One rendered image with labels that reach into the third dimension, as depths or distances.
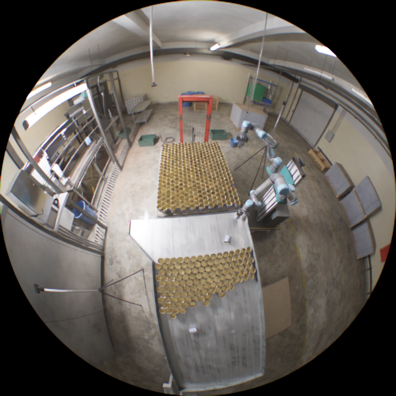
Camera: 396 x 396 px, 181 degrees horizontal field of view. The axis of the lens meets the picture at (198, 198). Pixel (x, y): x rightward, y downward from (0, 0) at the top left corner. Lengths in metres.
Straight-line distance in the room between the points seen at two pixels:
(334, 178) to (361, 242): 3.42
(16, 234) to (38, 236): 0.38
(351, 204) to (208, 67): 11.04
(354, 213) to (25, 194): 8.99
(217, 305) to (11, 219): 2.54
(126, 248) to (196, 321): 2.04
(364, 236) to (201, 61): 12.76
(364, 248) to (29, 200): 9.21
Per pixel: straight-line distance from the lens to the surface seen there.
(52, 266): 2.28
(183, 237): 1.50
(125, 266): 2.89
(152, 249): 1.54
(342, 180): 7.39
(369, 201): 7.14
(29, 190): 1.83
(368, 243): 7.49
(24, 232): 2.05
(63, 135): 3.07
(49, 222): 2.05
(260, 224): 2.72
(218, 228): 1.56
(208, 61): 9.87
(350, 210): 7.41
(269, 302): 3.01
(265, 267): 2.98
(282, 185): 1.23
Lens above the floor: 2.53
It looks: 58 degrees down
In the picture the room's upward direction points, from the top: 5 degrees clockwise
